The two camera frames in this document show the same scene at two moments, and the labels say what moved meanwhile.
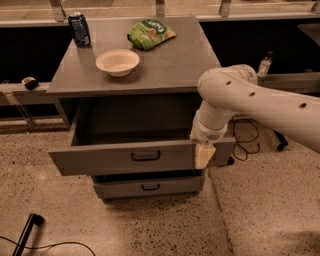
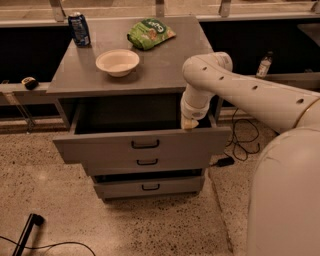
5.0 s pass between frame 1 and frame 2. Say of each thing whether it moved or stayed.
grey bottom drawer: stayed
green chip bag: stayed
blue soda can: stayed
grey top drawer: moved
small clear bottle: stayed
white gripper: moved
